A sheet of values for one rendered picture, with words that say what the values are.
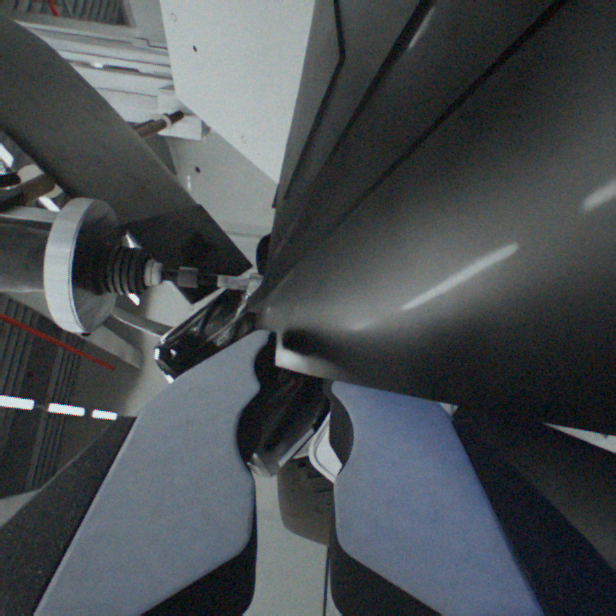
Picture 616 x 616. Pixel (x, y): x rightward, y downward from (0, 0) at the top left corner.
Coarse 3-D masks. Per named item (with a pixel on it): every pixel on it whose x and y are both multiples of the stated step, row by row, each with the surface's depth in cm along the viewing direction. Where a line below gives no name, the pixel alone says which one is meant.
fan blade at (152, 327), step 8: (112, 312) 49; (120, 312) 51; (128, 312) 56; (128, 320) 46; (136, 320) 48; (144, 320) 51; (144, 328) 44; (152, 328) 44; (160, 328) 46; (168, 328) 48; (160, 336) 42
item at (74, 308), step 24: (0, 192) 26; (0, 216) 25; (24, 216) 25; (48, 216) 26; (72, 216) 22; (96, 216) 23; (48, 240) 21; (72, 240) 21; (96, 240) 23; (120, 240) 27; (48, 264) 21; (72, 264) 21; (48, 288) 21; (72, 288) 21; (72, 312) 22; (96, 312) 24
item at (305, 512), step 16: (288, 464) 41; (304, 464) 41; (288, 480) 43; (304, 480) 43; (320, 480) 43; (288, 496) 46; (304, 496) 45; (320, 496) 45; (288, 512) 50; (304, 512) 49; (320, 512) 47; (288, 528) 56; (304, 528) 53; (320, 528) 51
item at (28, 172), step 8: (152, 120) 64; (168, 120) 64; (136, 128) 57; (168, 128) 65; (24, 168) 35; (32, 168) 35; (0, 176) 34; (8, 176) 34; (16, 176) 35; (24, 176) 35; (32, 176) 35; (0, 184) 34; (8, 184) 34; (16, 184) 35; (56, 192) 36
